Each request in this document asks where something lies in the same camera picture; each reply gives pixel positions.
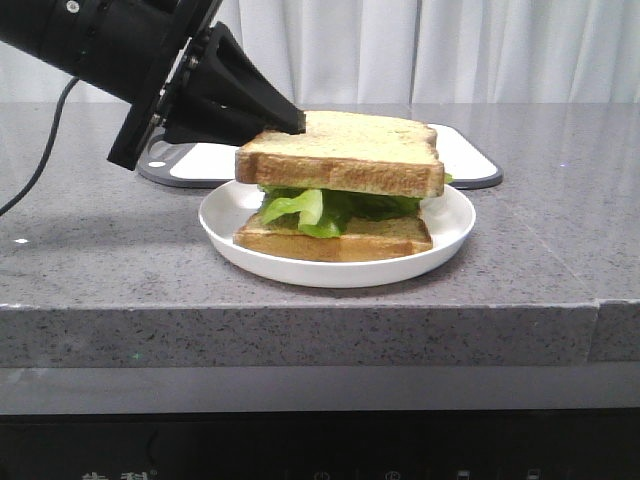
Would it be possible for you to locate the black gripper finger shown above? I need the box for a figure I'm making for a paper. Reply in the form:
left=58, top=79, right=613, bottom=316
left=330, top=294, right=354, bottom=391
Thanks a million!
left=162, top=22, right=306, bottom=146

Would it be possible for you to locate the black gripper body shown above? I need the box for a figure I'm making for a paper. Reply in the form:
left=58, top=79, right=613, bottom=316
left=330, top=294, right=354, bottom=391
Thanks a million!
left=107, top=1, right=220, bottom=170

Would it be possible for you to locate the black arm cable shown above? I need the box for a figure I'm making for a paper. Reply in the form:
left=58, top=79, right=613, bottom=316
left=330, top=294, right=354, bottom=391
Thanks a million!
left=0, top=75, right=81, bottom=217

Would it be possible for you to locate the green lettuce leaf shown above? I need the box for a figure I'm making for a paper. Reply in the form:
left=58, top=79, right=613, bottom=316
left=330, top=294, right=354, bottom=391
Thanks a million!
left=244, top=171, right=453, bottom=243

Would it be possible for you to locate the white round plate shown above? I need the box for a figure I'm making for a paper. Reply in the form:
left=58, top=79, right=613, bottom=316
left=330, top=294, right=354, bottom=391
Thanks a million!
left=199, top=181, right=476, bottom=288

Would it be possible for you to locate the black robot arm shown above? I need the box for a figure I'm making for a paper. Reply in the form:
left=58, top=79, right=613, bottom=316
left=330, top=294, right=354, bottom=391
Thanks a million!
left=1, top=0, right=306, bottom=170

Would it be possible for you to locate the white cutting board grey rim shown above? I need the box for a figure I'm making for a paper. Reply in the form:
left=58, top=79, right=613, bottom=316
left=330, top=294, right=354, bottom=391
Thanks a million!
left=137, top=124, right=503, bottom=190

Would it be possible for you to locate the white curtain backdrop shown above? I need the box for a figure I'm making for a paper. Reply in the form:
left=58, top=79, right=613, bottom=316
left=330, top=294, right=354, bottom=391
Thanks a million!
left=0, top=0, right=640, bottom=106

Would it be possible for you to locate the bread slice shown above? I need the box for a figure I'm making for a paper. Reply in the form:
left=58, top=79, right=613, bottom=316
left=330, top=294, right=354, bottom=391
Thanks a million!
left=233, top=214, right=433, bottom=262
left=235, top=111, right=445, bottom=198

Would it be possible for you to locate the black appliance control panel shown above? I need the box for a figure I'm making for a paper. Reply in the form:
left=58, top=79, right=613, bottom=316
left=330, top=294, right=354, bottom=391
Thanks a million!
left=1, top=409, right=639, bottom=479

